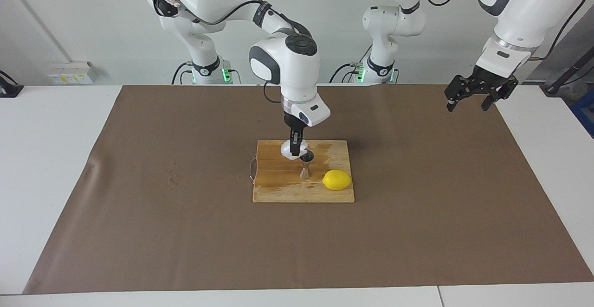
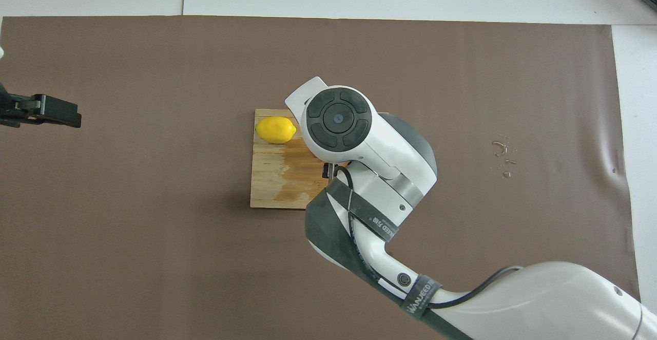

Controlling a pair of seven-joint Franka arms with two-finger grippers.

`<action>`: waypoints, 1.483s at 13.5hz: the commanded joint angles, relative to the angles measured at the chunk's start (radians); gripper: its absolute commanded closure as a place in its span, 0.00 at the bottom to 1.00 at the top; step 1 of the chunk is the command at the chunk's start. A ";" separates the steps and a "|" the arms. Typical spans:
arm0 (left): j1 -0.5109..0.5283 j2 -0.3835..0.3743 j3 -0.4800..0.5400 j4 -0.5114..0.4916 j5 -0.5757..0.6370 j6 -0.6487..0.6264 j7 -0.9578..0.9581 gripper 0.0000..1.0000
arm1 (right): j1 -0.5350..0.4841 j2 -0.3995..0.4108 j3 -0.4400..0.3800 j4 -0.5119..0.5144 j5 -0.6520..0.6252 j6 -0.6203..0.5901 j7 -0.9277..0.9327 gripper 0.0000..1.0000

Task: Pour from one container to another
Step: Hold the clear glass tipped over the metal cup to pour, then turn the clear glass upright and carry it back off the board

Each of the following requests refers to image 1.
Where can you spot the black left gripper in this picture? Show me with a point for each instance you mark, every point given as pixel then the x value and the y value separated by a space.
pixel 489 80

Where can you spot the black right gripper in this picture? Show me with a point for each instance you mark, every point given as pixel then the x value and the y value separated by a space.
pixel 293 122

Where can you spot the clear crinkled plastic cup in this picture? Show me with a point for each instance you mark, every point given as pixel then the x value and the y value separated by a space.
pixel 285 149

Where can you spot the steel double jigger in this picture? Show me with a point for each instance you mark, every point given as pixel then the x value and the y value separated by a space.
pixel 306 170

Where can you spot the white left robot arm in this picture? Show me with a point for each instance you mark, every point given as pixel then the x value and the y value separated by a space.
pixel 529 5

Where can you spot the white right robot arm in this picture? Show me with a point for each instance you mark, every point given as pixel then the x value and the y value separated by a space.
pixel 287 66

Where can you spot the wooden cutting board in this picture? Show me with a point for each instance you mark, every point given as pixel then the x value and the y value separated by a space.
pixel 278 182

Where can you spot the yellow lemon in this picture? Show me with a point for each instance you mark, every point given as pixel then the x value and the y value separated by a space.
pixel 337 180

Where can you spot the black floor stand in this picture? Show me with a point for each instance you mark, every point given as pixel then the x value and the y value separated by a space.
pixel 564 77

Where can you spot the blue crate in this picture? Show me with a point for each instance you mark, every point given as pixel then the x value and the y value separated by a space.
pixel 585 112

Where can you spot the brown paper table mat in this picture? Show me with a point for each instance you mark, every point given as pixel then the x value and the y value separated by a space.
pixel 185 242

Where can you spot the white wall socket box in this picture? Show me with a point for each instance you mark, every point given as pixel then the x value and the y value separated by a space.
pixel 72 73

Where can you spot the black desk clamp mount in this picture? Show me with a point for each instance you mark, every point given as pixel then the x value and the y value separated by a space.
pixel 9 89

